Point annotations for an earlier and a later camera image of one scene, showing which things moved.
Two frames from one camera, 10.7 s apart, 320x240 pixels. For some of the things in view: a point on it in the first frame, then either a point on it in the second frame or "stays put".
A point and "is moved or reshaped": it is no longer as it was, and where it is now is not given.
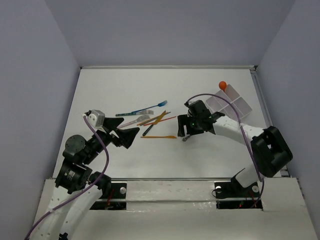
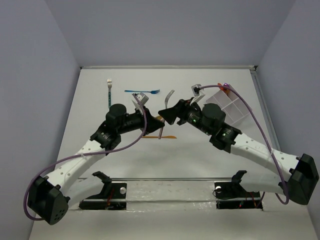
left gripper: (113, 135) -> (146, 120)
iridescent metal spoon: (184, 139) -> (226, 85)
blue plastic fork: (161, 104) -> (153, 91)
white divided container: (217, 104) stays put
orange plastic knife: (160, 137) stays put
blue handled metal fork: (143, 112) is moved or reshaped
